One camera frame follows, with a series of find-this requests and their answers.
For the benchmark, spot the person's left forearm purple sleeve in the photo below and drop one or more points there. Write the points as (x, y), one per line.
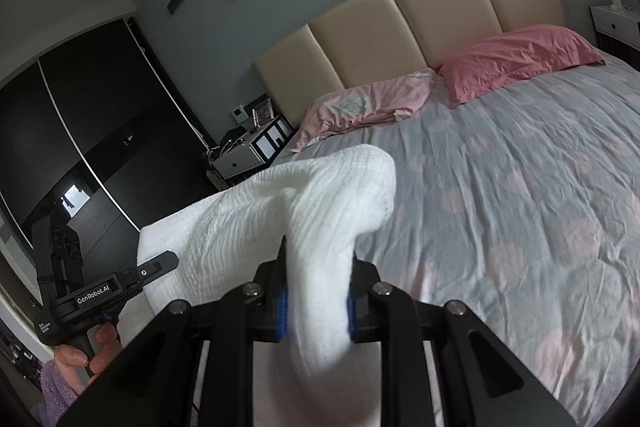
(52, 392)

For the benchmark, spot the person's left hand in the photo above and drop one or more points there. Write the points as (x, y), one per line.
(107, 347)

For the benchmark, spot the white nightstand with framed panels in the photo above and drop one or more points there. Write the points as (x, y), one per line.
(235, 164)

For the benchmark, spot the dark pink pillow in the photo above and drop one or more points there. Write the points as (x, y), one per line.
(510, 54)

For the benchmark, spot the light pink printed pillow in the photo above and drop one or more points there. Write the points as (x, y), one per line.
(360, 107)

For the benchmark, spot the white crinkle cotton garment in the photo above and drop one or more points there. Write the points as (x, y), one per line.
(325, 207)

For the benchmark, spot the grey duvet with pink dots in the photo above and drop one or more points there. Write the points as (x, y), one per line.
(500, 187)

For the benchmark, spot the beige padded headboard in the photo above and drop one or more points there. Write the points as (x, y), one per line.
(425, 7)

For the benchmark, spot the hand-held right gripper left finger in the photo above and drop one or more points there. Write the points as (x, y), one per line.
(282, 312)

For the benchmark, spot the dark wardrobe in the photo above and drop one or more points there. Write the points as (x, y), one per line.
(100, 107)

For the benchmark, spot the white wall switch panel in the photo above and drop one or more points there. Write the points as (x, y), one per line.
(238, 113)

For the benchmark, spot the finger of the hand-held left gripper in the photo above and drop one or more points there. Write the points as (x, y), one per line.
(160, 263)

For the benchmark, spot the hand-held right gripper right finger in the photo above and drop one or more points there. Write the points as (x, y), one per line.
(350, 317)

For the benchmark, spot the small picture frame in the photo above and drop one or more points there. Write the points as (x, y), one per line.
(262, 113)

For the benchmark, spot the white nightstand with black shelf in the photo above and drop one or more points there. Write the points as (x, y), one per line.
(617, 24)

